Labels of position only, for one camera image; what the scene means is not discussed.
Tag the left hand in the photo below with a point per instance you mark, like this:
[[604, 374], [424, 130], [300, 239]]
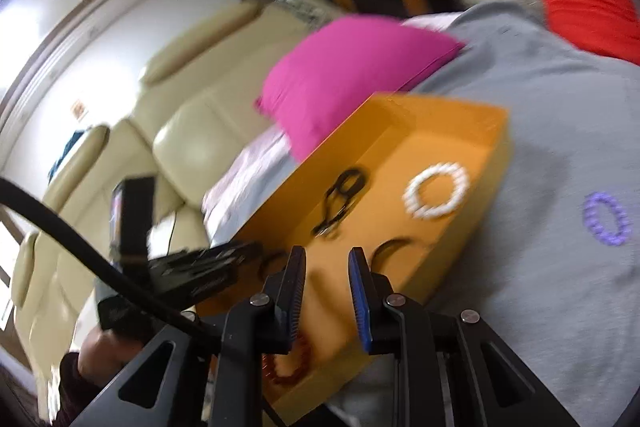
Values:
[[103, 354]]

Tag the grey bed blanket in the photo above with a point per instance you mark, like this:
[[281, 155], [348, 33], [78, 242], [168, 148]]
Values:
[[568, 304]]

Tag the dark maroon bangle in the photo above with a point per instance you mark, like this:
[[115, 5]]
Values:
[[387, 248]]

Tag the orange cardboard box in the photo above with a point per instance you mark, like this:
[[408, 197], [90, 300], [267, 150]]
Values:
[[393, 138]]

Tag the beige leather sofa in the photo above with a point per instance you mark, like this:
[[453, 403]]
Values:
[[194, 115]]

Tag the pink cushion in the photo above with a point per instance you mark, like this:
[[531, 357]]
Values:
[[315, 87]]

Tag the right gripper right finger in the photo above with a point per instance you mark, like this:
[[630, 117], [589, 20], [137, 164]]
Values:
[[377, 324]]

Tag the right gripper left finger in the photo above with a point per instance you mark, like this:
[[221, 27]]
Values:
[[285, 290]]

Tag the red cushion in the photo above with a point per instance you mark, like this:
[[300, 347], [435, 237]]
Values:
[[604, 27]]

